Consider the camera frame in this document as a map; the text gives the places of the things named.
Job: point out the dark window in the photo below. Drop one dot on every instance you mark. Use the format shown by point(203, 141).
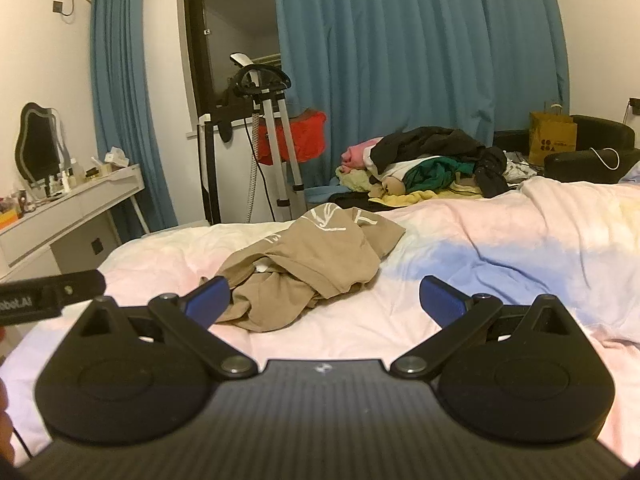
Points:
point(225, 25)

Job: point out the tissue box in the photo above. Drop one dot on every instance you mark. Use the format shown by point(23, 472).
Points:
point(116, 157)

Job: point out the red garment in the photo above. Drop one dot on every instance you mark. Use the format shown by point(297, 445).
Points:
point(307, 137)

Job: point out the black sofa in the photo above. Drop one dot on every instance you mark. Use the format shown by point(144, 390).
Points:
point(600, 135)

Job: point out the group of cosmetic bottles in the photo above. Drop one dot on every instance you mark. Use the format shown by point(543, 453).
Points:
point(60, 180)

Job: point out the khaki t-shirt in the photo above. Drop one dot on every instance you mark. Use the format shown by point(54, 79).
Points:
point(310, 260)

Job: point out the cardboard box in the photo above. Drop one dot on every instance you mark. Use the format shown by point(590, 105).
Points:
point(550, 137)

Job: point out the wide blue curtain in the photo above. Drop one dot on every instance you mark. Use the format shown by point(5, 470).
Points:
point(415, 40)

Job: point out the garment steamer stand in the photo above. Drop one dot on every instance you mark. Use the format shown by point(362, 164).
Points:
point(272, 110)

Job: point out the pile of mixed clothes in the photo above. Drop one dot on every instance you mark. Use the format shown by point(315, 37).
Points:
point(430, 160)

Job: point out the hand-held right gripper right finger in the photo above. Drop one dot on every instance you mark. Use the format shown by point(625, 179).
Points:
point(442, 302)

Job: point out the pastel tie-dye blanket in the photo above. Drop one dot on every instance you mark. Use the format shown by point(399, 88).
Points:
point(500, 240)

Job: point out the white vanity desk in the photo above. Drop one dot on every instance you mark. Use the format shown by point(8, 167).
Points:
point(75, 210)

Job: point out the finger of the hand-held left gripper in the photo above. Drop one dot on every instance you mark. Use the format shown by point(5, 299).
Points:
point(80, 286)

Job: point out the wavy-edged mirror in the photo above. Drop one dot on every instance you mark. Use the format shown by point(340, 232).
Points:
point(37, 145)

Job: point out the black wall socket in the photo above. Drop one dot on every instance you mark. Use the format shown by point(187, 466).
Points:
point(58, 6)

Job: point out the narrow blue curtain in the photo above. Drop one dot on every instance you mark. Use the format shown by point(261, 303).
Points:
point(120, 85)

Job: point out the person's left hand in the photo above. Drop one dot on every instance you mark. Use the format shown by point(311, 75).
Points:
point(5, 435)

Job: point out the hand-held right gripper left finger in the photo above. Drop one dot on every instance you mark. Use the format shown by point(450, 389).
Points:
point(210, 301)

